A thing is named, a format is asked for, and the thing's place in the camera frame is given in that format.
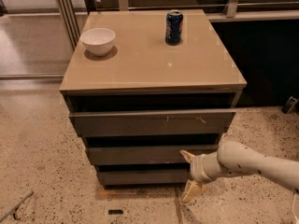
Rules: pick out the white ceramic bowl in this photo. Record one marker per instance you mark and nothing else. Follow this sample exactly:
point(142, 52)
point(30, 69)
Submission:
point(98, 41)

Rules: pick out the metal rod on floor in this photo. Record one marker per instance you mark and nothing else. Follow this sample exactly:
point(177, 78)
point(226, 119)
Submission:
point(15, 207)

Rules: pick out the grey middle drawer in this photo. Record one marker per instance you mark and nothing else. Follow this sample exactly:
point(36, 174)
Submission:
point(143, 155)

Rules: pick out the grey drawer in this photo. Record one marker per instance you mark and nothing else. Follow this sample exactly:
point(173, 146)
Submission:
point(119, 178)
point(197, 121)
point(143, 155)

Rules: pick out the grey bottom drawer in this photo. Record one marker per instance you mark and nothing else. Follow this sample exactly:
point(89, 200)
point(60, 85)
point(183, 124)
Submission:
point(119, 178)

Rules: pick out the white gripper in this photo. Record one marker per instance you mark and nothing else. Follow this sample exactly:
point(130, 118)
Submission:
point(196, 169)

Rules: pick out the metal shelf frame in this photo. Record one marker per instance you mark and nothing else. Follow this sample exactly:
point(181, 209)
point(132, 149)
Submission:
point(234, 20)

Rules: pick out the grey top drawer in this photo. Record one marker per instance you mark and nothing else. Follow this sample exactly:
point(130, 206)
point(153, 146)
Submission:
point(197, 121)

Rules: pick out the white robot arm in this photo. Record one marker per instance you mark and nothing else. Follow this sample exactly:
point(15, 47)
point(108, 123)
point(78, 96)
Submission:
point(233, 159)

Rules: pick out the grey drawer cabinet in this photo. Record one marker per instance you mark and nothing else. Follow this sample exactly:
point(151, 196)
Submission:
point(143, 73)

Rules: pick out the small black floor object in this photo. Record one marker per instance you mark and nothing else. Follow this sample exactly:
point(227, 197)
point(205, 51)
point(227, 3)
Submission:
point(290, 105)

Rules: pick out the blue soda can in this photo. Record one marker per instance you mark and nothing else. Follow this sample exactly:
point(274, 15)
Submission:
point(174, 19)

